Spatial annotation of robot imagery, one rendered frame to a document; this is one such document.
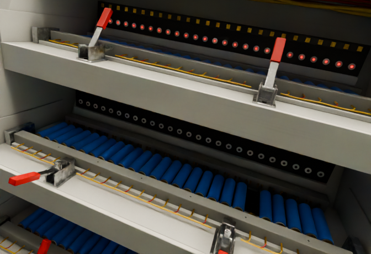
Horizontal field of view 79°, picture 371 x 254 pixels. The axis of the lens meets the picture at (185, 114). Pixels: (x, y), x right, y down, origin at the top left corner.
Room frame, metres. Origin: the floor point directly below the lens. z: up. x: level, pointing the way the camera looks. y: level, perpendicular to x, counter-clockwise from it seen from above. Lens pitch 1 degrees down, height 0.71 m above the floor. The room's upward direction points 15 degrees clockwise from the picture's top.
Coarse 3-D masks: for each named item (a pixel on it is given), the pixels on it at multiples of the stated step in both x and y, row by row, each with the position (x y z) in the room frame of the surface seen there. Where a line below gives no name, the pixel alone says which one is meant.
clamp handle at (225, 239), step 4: (224, 232) 0.27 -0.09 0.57; (228, 232) 0.27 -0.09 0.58; (224, 236) 0.28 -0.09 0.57; (228, 236) 0.27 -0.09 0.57; (224, 240) 0.27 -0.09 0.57; (228, 240) 0.27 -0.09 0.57; (220, 244) 0.26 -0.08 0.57; (224, 244) 0.26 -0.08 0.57; (228, 244) 0.26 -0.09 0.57; (220, 248) 0.25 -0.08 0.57; (224, 248) 0.25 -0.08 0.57; (228, 248) 0.25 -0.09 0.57; (220, 252) 0.24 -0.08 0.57; (224, 252) 0.24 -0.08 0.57; (228, 252) 0.25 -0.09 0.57
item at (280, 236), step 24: (24, 144) 0.40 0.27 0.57; (48, 144) 0.39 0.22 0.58; (96, 168) 0.36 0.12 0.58; (120, 168) 0.36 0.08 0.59; (144, 192) 0.35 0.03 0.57; (168, 192) 0.33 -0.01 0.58; (216, 216) 0.31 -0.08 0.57; (240, 216) 0.31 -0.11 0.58; (264, 240) 0.29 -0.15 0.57; (288, 240) 0.29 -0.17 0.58; (312, 240) 0.29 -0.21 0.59
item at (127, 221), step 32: (0, 128) 0.40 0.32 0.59; (32, 128) 0.44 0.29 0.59; (128, 128) 0.49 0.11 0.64; (0, 160) 0.37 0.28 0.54; (32, 160) 0.38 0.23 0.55; (224, 160) 0.44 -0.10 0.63; (32, 192) 0.34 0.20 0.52; (64, 192) 0.33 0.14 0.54; (96, 192) 0.34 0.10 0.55; (352, 192) 0.36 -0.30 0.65; (96, 224) 0.32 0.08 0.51; (128, 224) 0.30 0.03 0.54; (160, 224) 0.30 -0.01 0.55; (192, 224) 0.31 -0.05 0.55; (352, 224) 0.34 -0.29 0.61
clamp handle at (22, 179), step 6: (54, 168) 0.34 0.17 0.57; (60, 168) 0.34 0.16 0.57; (24, 174) 0.29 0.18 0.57; (30, 174) 0.30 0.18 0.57; (36, 174) 0.30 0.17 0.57; (42, 174) 0.31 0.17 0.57; (48, 174) 0.32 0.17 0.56; (12, 180) 0.27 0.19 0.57; (18, 180) 0.28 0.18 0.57; (24, 180) 0.28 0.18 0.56; (30, 180) 0.29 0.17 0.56
